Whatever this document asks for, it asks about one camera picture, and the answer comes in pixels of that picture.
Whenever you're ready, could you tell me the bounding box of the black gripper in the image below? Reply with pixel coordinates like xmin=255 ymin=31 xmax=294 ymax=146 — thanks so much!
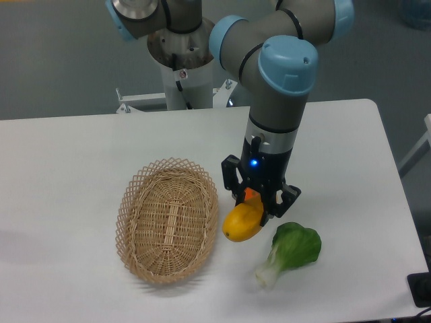
xmin=222 ymin=137 xmax=301 ymax=227

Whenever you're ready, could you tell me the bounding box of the yellow mango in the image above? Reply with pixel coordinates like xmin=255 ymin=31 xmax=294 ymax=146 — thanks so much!
xmin=222 ymin=200 xmax=263 ymax=242

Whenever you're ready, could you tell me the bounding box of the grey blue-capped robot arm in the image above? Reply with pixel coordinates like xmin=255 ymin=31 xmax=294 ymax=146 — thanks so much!
xmin=105 ymin=1 xmax=354 ymax=225

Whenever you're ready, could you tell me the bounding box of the woven wicker basket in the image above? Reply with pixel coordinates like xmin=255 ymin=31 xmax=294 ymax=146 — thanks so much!
xmin=115 ymin=157 xmax=218 ymax=284

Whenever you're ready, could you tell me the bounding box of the orange tangerine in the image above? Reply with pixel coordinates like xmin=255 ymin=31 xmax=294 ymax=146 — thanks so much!
xmin=244 ymin=188 xmax=260 ymax=201

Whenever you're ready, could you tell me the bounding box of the green bok choy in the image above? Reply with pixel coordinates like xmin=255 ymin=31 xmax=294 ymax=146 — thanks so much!
xmin=255 ymin=222 xmax=322 ymax=289

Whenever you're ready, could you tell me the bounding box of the black device at table edge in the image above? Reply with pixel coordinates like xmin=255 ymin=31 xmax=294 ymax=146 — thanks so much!
xmin=407 ymin=272 xmax=430 ymax=308

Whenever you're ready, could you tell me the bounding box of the white frame at right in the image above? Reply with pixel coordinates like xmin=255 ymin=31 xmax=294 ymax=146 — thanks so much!
xmin=397 ymin=114 xmax=430 ymax=178

